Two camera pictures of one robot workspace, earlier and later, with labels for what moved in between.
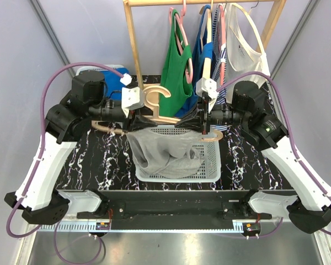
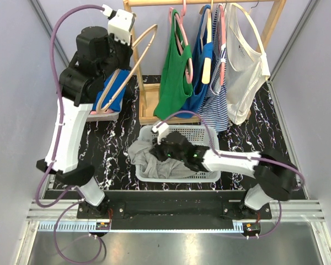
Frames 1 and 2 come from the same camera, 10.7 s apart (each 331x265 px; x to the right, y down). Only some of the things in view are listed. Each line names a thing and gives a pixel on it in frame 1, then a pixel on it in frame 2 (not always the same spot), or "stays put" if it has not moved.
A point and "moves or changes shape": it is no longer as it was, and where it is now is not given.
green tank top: x=174 y=78 stays put
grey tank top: x=165 y=154 moves or changes shape
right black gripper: x=193 y=122 to x=157 y=150
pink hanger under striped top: x=222 y=20 stays put
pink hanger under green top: x=180 y=19 stays put
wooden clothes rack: x=271 y=37 stays put
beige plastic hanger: x=154 y=116 to x=111 y=81
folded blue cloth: x=113 y=86 stays put
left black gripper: x=133 y=122 to x=127 y=48
